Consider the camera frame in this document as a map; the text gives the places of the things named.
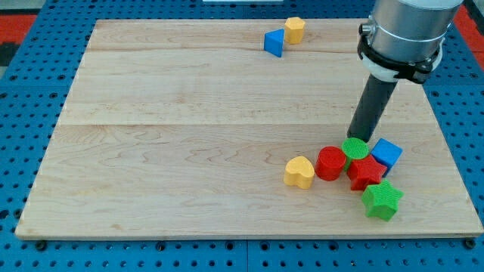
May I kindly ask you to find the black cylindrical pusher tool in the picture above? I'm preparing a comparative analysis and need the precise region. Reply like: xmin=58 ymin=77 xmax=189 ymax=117
xmin=347 ymin=74 xmax=397 ymax=143

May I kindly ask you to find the green cylinder block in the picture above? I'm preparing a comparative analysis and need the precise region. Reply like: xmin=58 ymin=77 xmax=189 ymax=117
xmin=341 ymin=138 xmax=369 ymax=171

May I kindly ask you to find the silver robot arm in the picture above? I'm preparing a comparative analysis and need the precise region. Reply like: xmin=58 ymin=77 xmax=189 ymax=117
xmin=358 ymin=0 xmax=463 ymax=84

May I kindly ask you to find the green star block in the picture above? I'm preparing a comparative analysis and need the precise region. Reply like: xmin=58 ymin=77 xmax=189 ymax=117
xmin=361 ymin=179 xmax=405 ymax=221

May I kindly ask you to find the blue triangle block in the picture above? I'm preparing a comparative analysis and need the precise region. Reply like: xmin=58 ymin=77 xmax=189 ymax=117
xmin=263 ymin=29 xmax=284 ymax=57

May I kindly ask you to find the yellow heart block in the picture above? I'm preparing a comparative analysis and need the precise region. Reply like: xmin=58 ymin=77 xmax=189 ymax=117
xmin=283 ymin=156 xmax=315 ymax=190

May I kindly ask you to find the red star block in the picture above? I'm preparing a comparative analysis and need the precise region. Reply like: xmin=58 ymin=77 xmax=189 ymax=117
xmin=346 ymin=154 xmax=387 ymax=190

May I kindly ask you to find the blue cube block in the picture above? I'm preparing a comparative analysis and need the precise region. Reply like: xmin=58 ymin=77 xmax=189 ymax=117
xmin=371 ymin=138 xmax=403 ymax=177

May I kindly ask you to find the yellow hexagon block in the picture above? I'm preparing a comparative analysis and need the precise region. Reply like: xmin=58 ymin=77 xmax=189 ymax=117
xmin=284 ymin=17 xmax=306 ymax=45

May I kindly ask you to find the red cylinder block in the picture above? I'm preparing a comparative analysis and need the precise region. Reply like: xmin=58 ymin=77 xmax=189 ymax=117
xmin=315 ymin=146 xmax=346 ymax=181

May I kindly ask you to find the wooden board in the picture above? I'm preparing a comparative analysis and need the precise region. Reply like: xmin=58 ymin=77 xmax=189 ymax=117
xmin=15 ymin=19 xmax=483 ymax=240

